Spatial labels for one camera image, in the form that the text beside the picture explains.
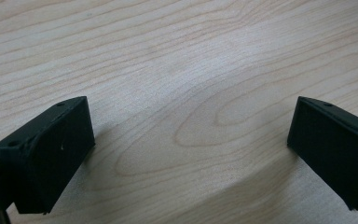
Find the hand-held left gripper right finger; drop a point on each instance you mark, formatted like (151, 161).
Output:
(335, 149)

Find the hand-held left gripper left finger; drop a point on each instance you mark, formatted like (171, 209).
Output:
(48, 158)

